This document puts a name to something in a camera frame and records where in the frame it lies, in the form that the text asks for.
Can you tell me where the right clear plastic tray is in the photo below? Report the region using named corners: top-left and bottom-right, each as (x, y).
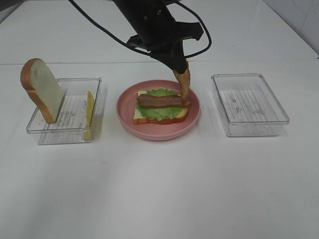
top-left (211, 73), bottom-right (290, 137)

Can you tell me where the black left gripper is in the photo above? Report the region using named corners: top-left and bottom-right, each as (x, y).
top-left (127, 21), bottom-right (202, 74)

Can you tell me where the clear plastic tray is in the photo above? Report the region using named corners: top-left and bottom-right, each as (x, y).
top-left (26, 77), bottom-right (107, 145)
top-left (211, 73), bottom-right (290, 137)

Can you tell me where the green lettuce leaf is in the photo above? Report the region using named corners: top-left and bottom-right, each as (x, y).
top-left (136, 88), bottom-right (186, 121)

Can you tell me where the yellow cheese slice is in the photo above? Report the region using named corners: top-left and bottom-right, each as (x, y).
top-left (83, 91), bottom-right (95, 141)

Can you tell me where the left clear plastic tray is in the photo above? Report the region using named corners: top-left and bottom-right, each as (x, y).
top-left (26, 77), bottom-right (107, 145)

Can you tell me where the bacon strip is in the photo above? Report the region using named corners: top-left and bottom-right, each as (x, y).
top-left (137, 94), bottom-right (191, 109)
top-left (173, 61), bottom-right (191, 107)

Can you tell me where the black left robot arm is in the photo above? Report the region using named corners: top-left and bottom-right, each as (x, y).
top-left (114, 0), bottom-right (204, 74)

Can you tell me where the pink round plate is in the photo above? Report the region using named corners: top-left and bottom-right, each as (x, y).
top-left (117, 80), bottom-right (200, 141)

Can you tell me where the bread slice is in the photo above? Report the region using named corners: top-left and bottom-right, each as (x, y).
top-left (20, 58), bottom-right (64, 123)
top-left (133, 91), bottom-right (188, 125)

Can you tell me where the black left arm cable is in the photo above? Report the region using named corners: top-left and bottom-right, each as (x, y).
top-left (68, 0), bottom-right (212, 59)

